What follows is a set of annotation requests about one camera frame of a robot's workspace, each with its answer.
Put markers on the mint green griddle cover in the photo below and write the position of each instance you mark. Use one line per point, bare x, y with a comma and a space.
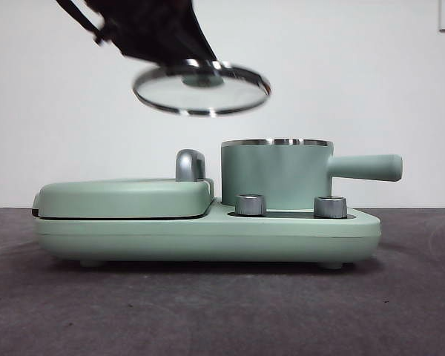
126, 196

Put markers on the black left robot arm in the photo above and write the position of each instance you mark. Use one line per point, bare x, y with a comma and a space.
126, 5

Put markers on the mint green breakfast machine base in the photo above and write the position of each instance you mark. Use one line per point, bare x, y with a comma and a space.
207, 237

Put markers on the silver control knob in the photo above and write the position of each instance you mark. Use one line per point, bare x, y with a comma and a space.
330, 207
250, 204

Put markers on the glass lid with green knob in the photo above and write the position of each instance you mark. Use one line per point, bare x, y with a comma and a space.
204, 94

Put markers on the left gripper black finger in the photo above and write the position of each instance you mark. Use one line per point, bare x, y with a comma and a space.
189, 26
148, 44

